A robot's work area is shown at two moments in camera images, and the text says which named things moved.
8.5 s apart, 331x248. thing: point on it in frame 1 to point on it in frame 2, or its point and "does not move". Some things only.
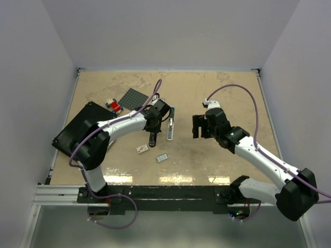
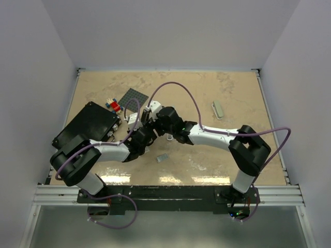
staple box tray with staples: (162, 157) does not move
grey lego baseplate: (133, 98) does not move
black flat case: (90, 111) does not move
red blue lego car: (113, 104) does not move
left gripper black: (156, 129) to (132, 132)
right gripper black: (199, 121) to (158, 133)
